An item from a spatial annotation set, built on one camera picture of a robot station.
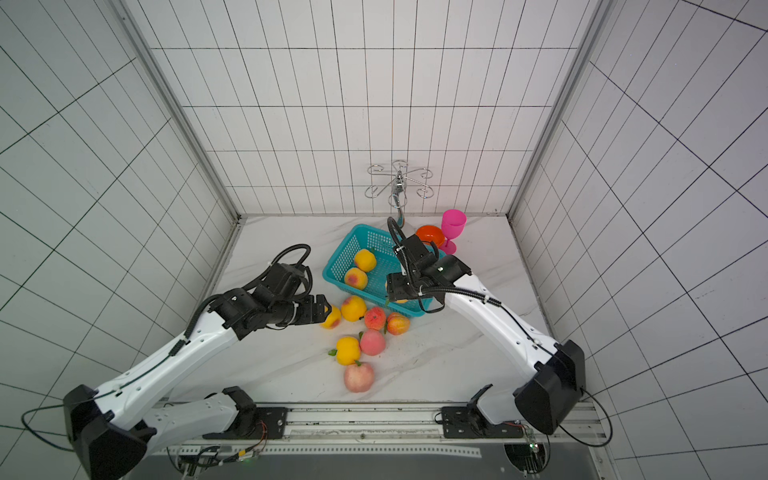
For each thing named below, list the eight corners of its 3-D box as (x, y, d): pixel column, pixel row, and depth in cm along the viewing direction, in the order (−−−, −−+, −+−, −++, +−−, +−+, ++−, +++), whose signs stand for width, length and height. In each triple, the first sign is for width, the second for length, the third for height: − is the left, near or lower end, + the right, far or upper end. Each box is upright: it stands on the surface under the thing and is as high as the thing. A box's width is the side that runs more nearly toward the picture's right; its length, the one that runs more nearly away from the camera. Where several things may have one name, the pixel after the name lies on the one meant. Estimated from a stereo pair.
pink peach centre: (360, 355, 84) (359, 351, 81) (361, 332, 88) (361, 327, 85) (385, 355, 84) (385, 351, 81) (385, 332, 88) (385, 327, 85)
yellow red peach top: (342, 321, 91) (340, 314, 87) (344, 302, 95) (342, 295, 91) (365, 321, 91) (364, 314, 87) (366, 302, 95) (365, 295, 91)
